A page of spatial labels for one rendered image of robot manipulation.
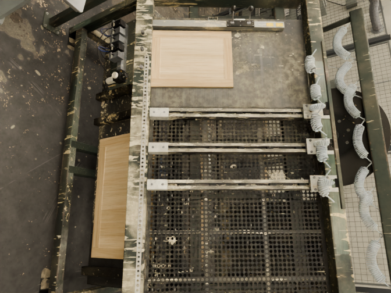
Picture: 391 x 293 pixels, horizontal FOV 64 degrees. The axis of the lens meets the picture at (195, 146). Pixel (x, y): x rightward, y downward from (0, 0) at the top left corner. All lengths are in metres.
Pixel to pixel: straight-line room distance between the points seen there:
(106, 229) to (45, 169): 0.65
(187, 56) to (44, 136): 1.24
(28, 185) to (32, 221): 0.26
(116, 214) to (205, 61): 1.26
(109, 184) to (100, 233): 0.36
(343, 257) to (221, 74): 1.38
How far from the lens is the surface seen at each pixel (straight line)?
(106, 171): 2.50
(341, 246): 2.08
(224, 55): 2.30
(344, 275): 2.10
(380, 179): 2.52
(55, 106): 2.75
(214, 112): 2.07
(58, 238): 2.47
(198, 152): 1.97
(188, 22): 2.41
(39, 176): 2.57
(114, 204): 2.39
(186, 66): 2.25
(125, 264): 1.96
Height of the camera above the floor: 2.17
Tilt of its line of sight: 30 degrees down
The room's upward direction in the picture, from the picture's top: 81 degrees clockwise
